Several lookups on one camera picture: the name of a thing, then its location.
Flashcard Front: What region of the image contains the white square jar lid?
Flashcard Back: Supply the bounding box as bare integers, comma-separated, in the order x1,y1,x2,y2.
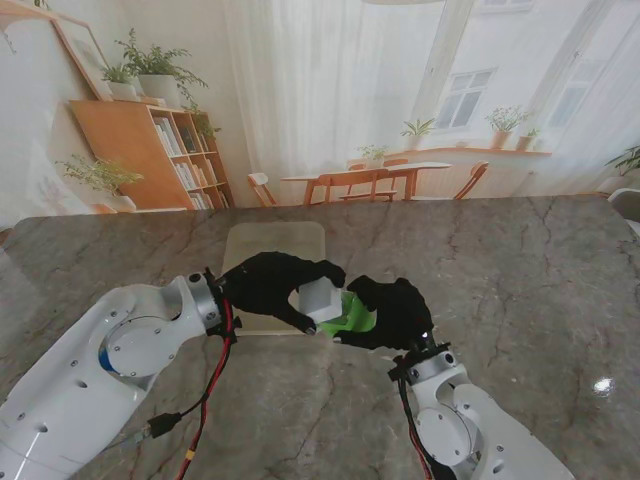
297,277,345,324

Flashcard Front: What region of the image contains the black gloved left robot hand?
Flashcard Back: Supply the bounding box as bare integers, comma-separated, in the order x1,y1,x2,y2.
221,251,348,336

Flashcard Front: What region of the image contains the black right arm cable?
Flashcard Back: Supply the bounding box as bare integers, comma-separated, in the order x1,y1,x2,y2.
428,447,457,480

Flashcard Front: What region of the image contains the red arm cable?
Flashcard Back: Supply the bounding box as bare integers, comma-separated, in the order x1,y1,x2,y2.
174,298,239,480
399,377,432,480

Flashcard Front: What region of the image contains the blue plastic scraper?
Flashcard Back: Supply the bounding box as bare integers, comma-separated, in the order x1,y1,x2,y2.
97,348,122,376

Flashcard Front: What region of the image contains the printed room backdrop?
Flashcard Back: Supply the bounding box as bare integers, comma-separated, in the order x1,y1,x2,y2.
0,0,640,221

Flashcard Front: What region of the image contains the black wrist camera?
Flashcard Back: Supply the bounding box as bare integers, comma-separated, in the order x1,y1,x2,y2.
218,310,245,342
387,353,410,385

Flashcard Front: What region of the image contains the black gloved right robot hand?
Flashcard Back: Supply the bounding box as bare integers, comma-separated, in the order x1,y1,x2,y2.
333,275,435,354

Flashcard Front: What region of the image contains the green square jar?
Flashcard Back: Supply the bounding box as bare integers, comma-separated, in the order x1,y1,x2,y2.
317,291,378,338

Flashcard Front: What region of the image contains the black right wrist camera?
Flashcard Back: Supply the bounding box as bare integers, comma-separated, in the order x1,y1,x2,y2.
387,353,410,385

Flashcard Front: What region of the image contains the red left arm cable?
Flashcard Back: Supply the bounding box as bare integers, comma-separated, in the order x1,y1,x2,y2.
174,298,239,480

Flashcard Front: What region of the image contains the cream baking tray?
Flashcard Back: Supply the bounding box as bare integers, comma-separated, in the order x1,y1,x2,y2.
220,221,329,338

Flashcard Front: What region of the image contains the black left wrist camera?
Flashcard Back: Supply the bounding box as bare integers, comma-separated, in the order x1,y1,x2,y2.
218,310,245,342

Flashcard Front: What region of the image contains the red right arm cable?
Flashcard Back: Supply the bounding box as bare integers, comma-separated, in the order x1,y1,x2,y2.
399,377,432,480

